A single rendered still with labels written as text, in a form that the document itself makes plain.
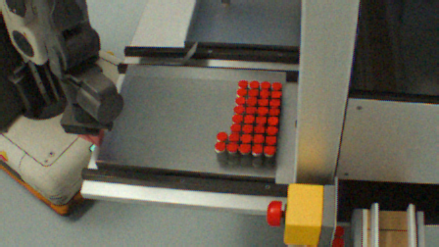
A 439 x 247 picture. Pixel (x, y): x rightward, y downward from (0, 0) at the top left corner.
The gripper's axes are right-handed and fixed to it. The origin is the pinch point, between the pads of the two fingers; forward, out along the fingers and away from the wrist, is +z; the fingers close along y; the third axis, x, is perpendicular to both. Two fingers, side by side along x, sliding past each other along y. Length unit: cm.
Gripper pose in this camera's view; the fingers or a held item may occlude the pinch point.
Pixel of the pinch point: (100, 142)
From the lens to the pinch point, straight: 107.3
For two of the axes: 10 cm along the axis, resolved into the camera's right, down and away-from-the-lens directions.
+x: 1.4, -7.7, 6.2
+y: 9.9, 0.6, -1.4
